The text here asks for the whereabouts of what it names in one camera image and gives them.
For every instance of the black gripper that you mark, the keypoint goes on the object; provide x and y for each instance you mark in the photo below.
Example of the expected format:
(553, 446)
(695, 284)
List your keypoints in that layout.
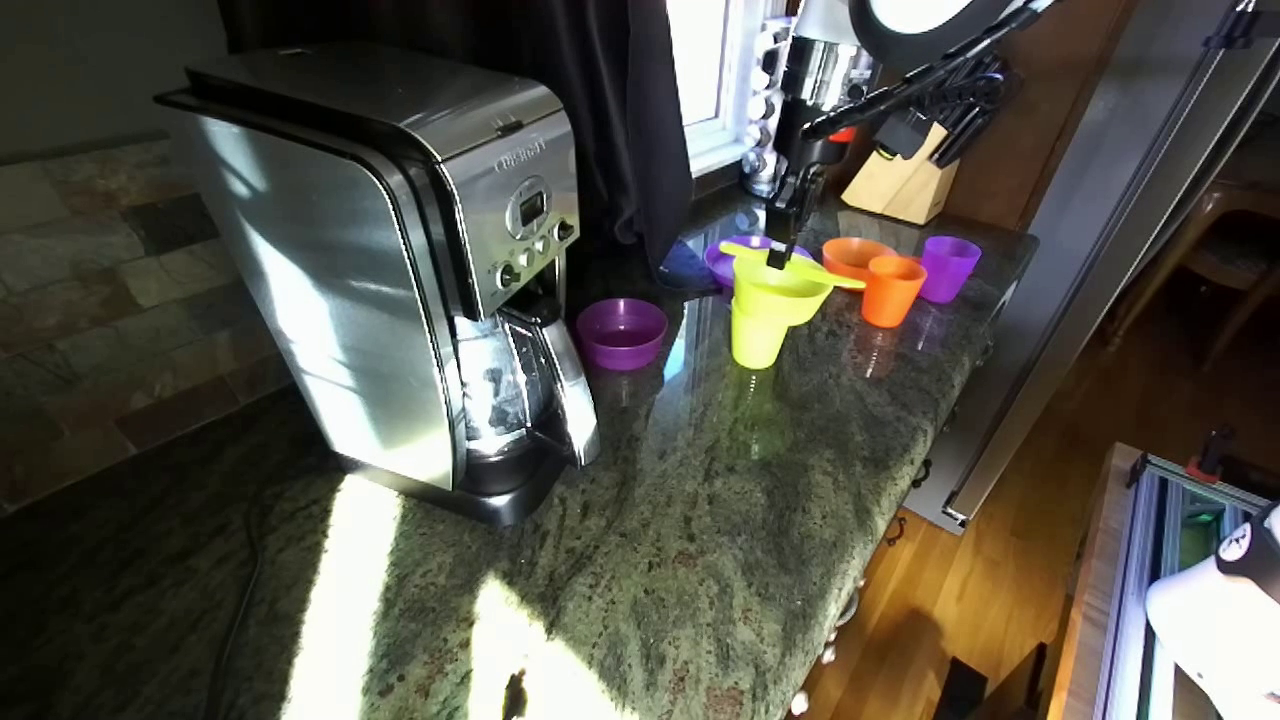
(806, 167)

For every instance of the yellow-green cup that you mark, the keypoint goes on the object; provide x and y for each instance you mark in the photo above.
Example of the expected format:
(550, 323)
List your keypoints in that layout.
(783, 298)

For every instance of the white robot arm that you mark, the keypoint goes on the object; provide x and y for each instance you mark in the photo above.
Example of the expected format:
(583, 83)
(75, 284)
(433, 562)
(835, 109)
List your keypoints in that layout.
(921, 27)

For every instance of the orange plastic bowl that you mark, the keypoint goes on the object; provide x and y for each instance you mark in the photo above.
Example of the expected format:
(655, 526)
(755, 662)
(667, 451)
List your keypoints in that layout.
(849, 255)

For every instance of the small blue plastic cup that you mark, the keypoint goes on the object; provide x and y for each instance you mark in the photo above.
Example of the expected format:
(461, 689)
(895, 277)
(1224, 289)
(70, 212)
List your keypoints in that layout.
(684, 267)

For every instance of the yellow plastic cup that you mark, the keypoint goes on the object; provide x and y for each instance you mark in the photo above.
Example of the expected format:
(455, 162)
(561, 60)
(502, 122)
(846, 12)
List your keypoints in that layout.
(757, 347)

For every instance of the orange plastic cup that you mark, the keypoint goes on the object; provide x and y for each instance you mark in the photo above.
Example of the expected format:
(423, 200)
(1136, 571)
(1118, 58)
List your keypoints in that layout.
(888, 294)

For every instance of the wooden knife block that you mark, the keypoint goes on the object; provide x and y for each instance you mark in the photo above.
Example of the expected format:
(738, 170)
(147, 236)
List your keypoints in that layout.
(907, 180)

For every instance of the purple plastic cup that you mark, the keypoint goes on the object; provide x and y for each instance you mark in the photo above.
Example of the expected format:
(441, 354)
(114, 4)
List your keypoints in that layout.
(948, 267)

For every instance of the purple plastic plate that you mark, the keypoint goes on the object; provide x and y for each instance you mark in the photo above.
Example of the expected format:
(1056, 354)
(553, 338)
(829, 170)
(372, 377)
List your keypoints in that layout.
(721, 267)

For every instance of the metal spice jar rack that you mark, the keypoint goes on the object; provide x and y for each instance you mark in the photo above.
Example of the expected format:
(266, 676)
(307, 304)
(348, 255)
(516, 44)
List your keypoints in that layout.
(763, 122)

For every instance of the grey steel refrigerator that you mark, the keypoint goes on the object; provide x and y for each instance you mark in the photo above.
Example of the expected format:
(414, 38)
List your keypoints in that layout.
(1067, 347)

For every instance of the glass coffee carafe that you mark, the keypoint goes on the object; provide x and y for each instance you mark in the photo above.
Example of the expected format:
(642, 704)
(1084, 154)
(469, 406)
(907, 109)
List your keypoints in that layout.
(515, 384)

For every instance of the stainless steel coffee maker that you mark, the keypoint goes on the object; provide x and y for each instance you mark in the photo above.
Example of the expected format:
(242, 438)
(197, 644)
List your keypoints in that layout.
(346, 255)

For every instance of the wooden chair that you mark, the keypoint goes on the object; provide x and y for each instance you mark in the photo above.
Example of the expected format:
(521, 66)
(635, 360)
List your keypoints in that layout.
(1233, 267)

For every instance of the grey storage bin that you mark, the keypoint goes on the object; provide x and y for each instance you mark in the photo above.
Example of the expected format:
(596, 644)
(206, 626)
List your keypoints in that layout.
(1122, 586)

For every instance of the white window frame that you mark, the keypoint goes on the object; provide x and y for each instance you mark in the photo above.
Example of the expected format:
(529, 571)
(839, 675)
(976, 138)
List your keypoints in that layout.
(715, 83)

